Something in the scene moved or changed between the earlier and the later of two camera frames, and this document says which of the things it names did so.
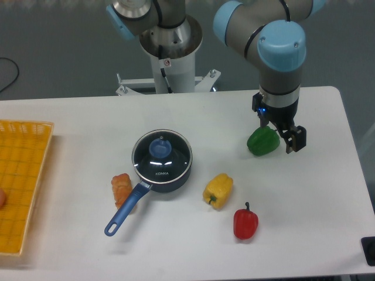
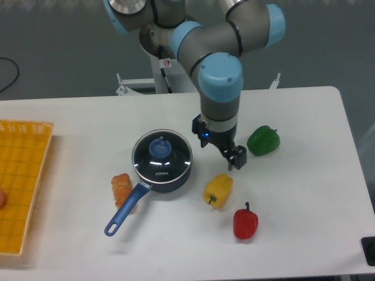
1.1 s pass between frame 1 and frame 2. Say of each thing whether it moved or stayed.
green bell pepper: stayed
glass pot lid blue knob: stayed
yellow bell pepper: stayed
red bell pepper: stayed
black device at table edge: stayed
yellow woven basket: stayed
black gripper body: moved
